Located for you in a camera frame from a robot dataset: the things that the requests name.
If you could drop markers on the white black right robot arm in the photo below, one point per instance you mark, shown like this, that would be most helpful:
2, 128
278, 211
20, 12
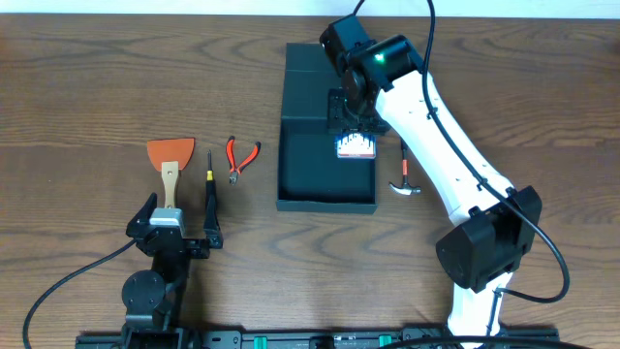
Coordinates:
383, 82

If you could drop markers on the small black handled hammer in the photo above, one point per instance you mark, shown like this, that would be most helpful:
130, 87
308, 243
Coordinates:
405, 189

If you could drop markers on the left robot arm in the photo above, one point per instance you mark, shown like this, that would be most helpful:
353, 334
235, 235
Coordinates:
153, 297

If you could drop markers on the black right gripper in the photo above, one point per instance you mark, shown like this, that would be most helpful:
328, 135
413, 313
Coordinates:
337, 117

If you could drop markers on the orange scraper wooden handle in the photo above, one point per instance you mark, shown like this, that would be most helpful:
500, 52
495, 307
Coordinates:
169, 157

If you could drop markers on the yellow black screwdriver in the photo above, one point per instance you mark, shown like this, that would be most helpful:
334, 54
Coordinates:
210, 186

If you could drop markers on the clear precision screwdriver case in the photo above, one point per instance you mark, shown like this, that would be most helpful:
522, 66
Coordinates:
356, 146

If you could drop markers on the red black cutting pliers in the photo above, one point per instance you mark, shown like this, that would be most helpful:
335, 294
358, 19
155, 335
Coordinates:
237, 169

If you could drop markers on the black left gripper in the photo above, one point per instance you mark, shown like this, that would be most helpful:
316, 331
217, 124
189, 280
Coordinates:
181, 245

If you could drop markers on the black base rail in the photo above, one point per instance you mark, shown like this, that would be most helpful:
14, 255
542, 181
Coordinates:
238, 340

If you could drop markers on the dark green open box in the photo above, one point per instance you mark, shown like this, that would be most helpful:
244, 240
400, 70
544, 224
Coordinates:
310, 176

